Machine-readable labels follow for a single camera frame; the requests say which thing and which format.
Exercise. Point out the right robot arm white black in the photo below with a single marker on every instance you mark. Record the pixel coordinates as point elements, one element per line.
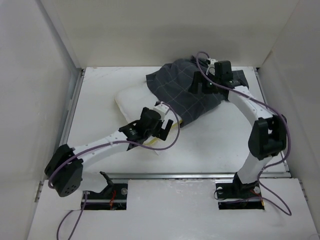
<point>268,135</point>

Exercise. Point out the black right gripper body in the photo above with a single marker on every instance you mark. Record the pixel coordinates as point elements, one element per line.
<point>210,88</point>

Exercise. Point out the aluminium rail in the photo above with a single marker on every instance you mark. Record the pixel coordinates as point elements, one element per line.
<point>278,130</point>
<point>69,110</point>
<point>176,176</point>

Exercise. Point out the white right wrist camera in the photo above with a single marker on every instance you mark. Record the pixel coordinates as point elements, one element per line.
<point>210,66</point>

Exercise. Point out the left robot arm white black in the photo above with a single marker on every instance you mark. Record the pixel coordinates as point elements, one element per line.
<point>67,170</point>

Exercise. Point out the aluminium right side rail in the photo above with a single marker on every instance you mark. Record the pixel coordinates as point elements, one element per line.
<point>278,130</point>

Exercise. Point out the white pillow with yellow edge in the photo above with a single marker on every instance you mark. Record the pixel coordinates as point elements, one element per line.
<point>131,102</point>

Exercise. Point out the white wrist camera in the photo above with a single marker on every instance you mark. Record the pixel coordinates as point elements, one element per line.
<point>161,108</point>
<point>210,66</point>

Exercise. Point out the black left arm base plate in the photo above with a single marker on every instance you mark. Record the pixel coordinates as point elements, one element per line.
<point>112,198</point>

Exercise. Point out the aluminium front rail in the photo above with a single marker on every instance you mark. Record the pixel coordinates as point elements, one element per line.
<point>176,176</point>

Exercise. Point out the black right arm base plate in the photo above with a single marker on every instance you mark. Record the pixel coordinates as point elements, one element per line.
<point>231,196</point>

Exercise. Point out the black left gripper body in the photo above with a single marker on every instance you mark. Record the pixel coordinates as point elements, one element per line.
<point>153,132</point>

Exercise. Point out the white front cover board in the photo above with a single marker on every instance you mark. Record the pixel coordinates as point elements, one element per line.
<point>175,210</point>

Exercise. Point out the dark grey checked pillowcase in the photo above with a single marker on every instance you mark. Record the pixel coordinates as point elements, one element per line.
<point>170,84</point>

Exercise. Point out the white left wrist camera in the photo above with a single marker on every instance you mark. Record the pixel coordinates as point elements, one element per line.
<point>161,108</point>

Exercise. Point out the aluminium left side rail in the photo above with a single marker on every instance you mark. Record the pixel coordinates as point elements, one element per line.
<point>69,110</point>

